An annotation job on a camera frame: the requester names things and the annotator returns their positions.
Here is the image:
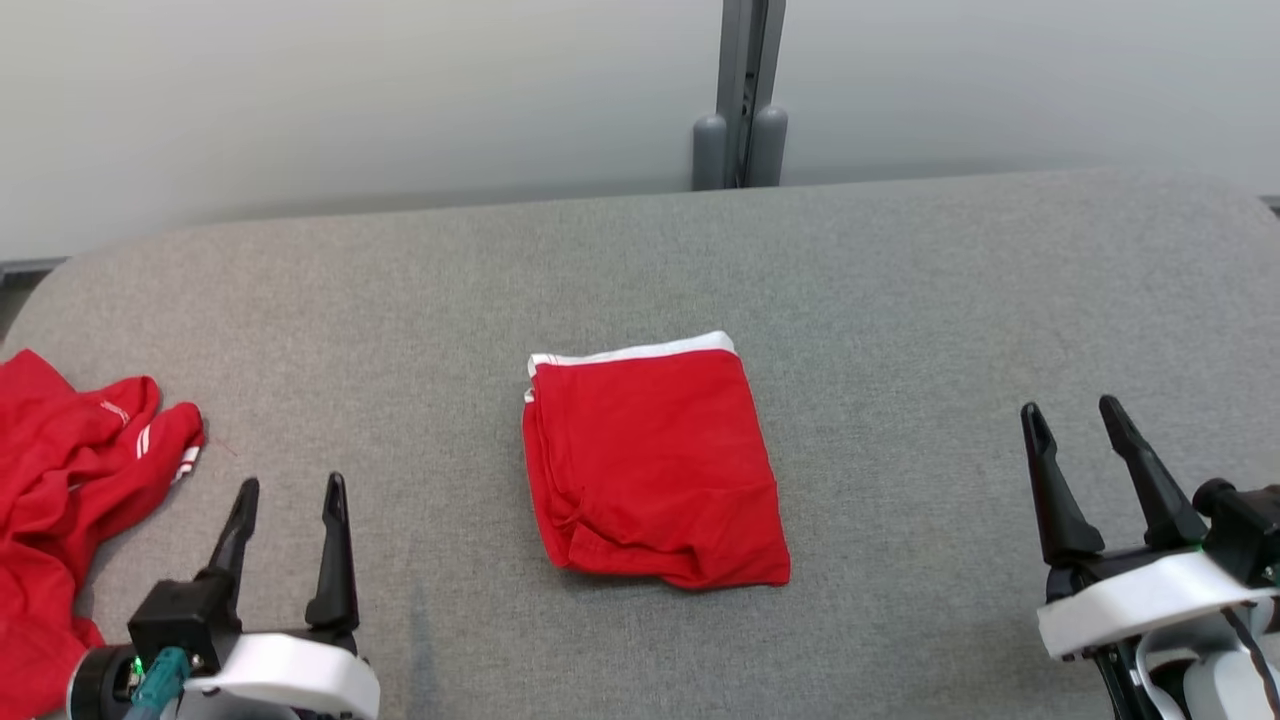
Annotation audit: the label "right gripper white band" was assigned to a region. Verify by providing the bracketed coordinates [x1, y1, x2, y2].
[1020, 395, 1280, 720]

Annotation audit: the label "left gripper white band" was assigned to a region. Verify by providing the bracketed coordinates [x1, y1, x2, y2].
[185, 472, 382, 720]

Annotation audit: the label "red shirt with white stripes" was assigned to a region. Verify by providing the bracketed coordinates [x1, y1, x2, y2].
[0, 349, 208, 720]

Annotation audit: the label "red shorts with white trim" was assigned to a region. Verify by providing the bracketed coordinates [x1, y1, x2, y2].
[521, 331, 792, 590]

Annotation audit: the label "grey fabric sofa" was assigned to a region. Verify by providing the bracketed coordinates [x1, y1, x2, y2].
[0, 168, 1280, 720]

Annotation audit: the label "teal left camera connector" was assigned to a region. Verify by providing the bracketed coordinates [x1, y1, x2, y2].
[122, 647, 193, 720]

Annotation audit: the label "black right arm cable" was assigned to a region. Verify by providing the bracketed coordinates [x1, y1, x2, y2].
[1218, 605, 1280, 720]

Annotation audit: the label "grey cylindrical post cap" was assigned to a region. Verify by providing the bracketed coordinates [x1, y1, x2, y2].
[750, 105, 789, 188]
[692, 114, 728, 192]

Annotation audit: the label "grey metal partition post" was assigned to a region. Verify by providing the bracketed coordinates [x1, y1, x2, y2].
[715, 0, 787, 189]

